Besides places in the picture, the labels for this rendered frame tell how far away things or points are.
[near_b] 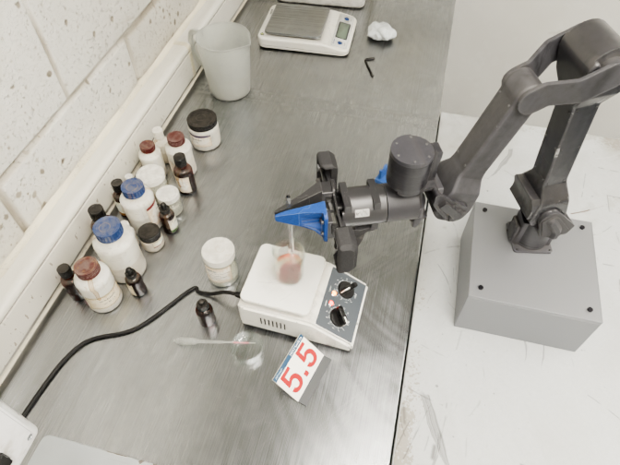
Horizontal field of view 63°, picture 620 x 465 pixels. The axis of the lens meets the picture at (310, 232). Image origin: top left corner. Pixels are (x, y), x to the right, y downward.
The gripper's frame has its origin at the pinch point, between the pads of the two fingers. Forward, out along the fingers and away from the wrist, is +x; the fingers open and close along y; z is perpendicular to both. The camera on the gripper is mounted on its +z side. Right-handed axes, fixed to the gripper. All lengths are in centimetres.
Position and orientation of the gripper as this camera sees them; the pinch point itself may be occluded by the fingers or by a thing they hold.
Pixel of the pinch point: (299, 212)
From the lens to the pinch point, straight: 72.4
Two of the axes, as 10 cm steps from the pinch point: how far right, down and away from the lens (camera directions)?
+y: -1.5, -7.8, 6.1
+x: -9.9, 1.2, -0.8
